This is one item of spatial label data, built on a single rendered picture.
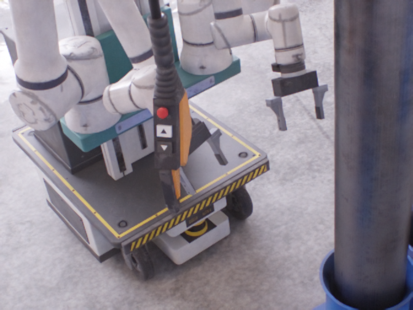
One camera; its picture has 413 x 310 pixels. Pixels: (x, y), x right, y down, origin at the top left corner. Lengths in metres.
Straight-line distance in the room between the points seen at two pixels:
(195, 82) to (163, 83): 0.91
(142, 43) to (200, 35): 0.49
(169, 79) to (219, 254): 1.37
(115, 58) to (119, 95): 0.54
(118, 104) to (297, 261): 1.14
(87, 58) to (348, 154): 0.86
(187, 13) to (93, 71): 0.40
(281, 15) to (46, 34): 0.66
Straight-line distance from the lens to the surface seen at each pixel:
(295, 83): 2.12
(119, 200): 2.68
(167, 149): 1.63
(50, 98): 2.12
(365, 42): 1.63
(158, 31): 1.54
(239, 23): 2.17
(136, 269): 2.80
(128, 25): 2.00
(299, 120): 3.48
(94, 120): 2.33
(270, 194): 3.08
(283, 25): 2.08
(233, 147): 2.82
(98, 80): 2.27
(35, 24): 1.99
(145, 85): 1.86
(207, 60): 2.51
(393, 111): 1.73
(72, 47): 2.26
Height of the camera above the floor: 2.07
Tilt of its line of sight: 39 degrees down
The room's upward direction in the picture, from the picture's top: 9 degrees counter-clockwise
